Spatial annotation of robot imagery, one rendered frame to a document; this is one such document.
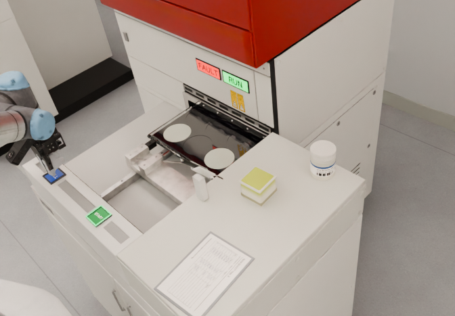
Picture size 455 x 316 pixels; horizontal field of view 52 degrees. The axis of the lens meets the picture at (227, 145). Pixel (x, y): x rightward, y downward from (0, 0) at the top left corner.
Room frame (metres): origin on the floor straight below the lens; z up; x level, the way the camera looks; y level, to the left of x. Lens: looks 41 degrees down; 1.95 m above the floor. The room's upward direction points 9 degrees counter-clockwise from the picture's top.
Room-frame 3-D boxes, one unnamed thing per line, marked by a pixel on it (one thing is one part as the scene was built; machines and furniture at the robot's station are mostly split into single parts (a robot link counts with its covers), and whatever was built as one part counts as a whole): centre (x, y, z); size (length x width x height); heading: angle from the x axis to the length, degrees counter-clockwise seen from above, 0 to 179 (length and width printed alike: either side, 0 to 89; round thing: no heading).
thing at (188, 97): (1.33, -0.01, 0.89); 0.44 x 0.02 x 0.10; 39
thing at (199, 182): (0.93, 0.08, 1.03); 0.06 x 0.04 x 0.13; 129
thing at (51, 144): (1.13, 0.54, 1.12); 0.09 x 0.08 x 0.12; 129
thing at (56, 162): (1.11, 0.53, 1.01); 0.06 x 0.03 x 0.09; 129
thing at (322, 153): (0.94, -0.26, 1.01); 0.07 x 0.07 x 0.10
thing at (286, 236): (0.82, -0.02, 0.89); 0.62 x 0.35 x 0.14; 129
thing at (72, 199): (1.01, 0.47, 0.89); 0.55 x 0.09 x 0.14; 39
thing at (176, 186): (1.11, 0.21, 0.87); 0.36 x 0.08 x 0.03; 39
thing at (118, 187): (1.24, 0.27, 0.84); 0.50 x 0.02 x 0.03; 129
